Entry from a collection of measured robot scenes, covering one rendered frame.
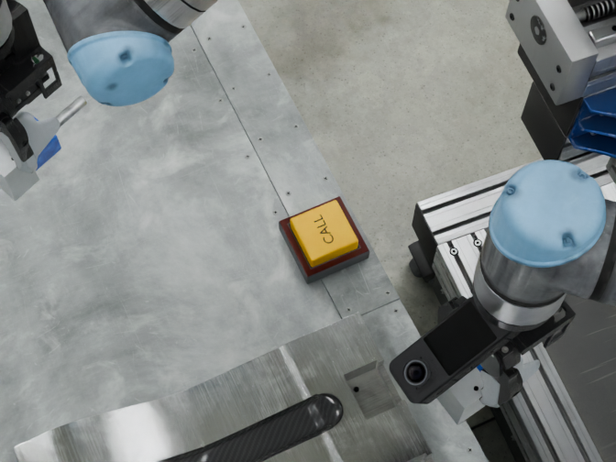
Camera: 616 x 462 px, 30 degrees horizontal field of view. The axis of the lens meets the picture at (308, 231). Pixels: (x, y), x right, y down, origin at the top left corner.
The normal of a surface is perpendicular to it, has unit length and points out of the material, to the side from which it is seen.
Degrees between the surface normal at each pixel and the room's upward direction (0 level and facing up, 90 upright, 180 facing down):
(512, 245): 87
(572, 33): 0
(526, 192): 0
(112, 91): 89
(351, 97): 0
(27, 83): 90
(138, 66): 90
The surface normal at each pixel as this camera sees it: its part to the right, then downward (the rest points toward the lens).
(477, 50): 0.00, -0.44
